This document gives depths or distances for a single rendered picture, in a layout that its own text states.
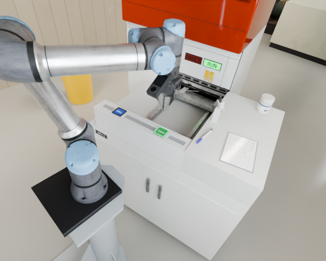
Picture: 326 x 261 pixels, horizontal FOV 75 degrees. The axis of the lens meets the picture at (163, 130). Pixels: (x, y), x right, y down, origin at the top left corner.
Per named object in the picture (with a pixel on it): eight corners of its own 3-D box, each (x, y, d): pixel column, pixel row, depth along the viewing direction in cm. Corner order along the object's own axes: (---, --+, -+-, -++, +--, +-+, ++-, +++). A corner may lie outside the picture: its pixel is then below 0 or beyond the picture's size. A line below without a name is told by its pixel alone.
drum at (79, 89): (86, 87, 299) (77, 45, 259) (101, 98, 282) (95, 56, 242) (60, 96, 277) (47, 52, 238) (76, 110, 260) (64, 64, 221)
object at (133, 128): (107, 117, 130) (105, 99, 120) (188, 158, 111) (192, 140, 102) (96, 126, 123) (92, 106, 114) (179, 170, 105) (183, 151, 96)
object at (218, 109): (213, 115, 116) (220, 95, 107) (220, 118, 115) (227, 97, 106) (209, 120, 112) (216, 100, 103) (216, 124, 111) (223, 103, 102)
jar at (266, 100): (256, 105, 127) (263, 91, 121) (269, 110, 125) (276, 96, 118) (254, 111, 123) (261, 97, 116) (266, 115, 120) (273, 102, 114)
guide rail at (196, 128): (211, 107, 147) (212, 103, 145) (213, 108, 146) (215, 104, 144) (177, 151, 114) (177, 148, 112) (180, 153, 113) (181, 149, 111)
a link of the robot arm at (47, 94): (75, 166, 89) (-40, 39, 48) (72, 141, 99) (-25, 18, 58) (102, 155, 90) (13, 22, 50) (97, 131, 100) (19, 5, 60)
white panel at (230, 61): (130, 71, 175) (128, 17, 147) (223, 107, 148) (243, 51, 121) (127, 72, 173) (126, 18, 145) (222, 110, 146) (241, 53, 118)
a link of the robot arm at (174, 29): (158, 17, 72) (180, 17, 74) (156, 49, 79) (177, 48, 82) (166, 25, 67) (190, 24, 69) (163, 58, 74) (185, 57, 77)
